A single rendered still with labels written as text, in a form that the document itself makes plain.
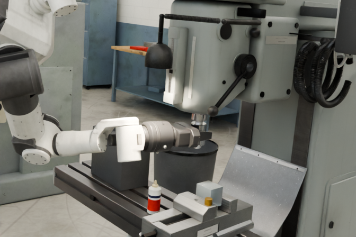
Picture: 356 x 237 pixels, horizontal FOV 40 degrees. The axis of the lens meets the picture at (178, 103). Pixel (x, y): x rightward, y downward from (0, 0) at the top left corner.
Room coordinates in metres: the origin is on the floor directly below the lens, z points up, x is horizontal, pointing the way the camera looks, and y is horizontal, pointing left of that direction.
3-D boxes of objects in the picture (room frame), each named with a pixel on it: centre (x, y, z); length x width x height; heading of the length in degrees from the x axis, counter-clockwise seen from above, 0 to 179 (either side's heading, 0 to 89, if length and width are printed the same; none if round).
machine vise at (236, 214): (1.36, -0.09, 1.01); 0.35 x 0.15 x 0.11; 134
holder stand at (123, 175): (1.75, 0.20, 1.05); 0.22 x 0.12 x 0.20; 39
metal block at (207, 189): (1.38, -0.11, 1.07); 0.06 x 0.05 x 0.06; 44
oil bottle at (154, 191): (1.48, 0.05, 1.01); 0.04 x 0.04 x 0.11
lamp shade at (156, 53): (1.27, 0.06, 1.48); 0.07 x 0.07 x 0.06
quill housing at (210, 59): (1.43, -0.07, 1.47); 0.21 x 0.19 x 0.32; 43
